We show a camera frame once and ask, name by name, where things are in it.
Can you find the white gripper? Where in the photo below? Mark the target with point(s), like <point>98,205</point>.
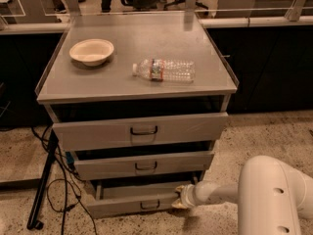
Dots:
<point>188,196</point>

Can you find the grey bottom drawer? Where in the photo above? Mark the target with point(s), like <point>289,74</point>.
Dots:
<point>119,196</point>

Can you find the grey drawer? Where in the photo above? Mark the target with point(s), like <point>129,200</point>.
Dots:
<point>143,165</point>
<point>119,196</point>
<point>140,131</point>

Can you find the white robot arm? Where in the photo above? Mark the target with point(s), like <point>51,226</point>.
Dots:
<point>272,197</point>

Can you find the grey middle drawer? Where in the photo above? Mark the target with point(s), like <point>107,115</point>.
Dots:
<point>143,165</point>

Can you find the grey top drawer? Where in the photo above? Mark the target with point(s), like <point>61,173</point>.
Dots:
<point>140,131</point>

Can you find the grey drawer cabinet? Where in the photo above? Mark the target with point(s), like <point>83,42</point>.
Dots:
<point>73,92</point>

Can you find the clear plastic water bottle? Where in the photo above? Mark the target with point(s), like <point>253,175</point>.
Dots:
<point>165,70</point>

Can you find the black metal stand leg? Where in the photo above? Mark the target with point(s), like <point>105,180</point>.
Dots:
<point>33,221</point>

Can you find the white paper bowl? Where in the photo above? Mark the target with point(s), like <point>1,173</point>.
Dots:
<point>91,52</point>

